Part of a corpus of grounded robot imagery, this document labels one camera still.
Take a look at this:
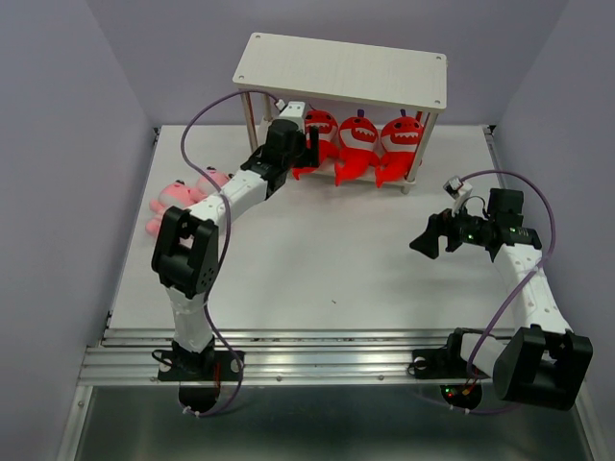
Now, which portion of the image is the white two-tier shelf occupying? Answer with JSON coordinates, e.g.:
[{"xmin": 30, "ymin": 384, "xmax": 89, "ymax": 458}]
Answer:
[{"xmin": 233, "ymin": 32, "xmax": 448, "ymax": 194}]

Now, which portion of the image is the aluminium table edge rail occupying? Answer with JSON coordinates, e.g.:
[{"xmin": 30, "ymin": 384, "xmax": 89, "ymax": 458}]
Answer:
[{"xmin": 78, "ymin": 328, "xmax": 450, "ymax": 386}]

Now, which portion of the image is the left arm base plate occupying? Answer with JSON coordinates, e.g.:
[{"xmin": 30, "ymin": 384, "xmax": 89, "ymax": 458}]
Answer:
[{"xmin": 156, "ymin": 350, "xmax": 239, "ymax": 384}]

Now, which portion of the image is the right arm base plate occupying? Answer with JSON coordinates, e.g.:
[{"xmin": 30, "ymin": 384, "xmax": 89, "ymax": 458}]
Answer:
[{"xmin": 406, "ymin": 348, "xmax": 501, "ymax": 380}]

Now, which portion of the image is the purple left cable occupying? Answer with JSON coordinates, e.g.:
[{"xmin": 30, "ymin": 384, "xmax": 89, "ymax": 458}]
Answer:
[{"xmin": 179, "ymin": 89, "xmax": 284, "ymax": 418}]

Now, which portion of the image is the red shark plush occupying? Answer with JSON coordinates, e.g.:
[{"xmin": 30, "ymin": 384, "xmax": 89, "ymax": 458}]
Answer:
[
  {"xmin": 375, "ymin": 109, "xmax": 424, "ymax": 188},
  {"xmin": 334, "ymin": 109, "xmax": 380, "ymax": 186},
  {"xmin": 291, "ymin": 109, "xmax": 340, "ymax": 182}
]

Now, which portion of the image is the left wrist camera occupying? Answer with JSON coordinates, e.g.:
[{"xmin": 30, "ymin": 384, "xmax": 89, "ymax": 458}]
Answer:
[{"xmin": 275, "ymin": 99, "xmax": 307, "ymax": 133}]

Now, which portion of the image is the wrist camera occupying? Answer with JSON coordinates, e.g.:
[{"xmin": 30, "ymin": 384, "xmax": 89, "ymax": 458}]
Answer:
[
  {"xmin": 443, "ymin": 176, "xmax": 473, "ymax": 216},
  {"xmin": 275, "ymin": 99, "xmax": 307, "ymax": 133}
]

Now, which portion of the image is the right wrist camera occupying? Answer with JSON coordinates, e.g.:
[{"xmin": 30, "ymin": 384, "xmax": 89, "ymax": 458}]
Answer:
[{"xmin": 443, "ymin": 176, "xmax": 473, "ymax": 216}]

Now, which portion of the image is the pink striped plush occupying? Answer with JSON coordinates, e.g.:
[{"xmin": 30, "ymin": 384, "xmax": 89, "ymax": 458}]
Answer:
[
  {"xmin": 145, "ymin": 181, "xmax": 196, "ymax": 237},
  {"xmin": 191, "ymin": 167, "xmax": 232, "ymax": 202}
]

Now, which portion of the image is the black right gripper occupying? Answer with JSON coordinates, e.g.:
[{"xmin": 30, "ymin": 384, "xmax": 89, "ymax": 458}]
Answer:
[{"xmin": 407, "ymin": 196, "xmax": 494, "ymax": 258}]

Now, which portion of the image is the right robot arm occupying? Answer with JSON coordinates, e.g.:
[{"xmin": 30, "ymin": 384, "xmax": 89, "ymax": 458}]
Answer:
[{"xmin": 407, "ymin": 188, "xmax": 593, "ymax": 411}]

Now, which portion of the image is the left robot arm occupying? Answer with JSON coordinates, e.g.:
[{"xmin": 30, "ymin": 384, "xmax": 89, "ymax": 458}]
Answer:
[{"xmin": 152, "ymin": 119, "xmax": 320, "ymax": 381}]

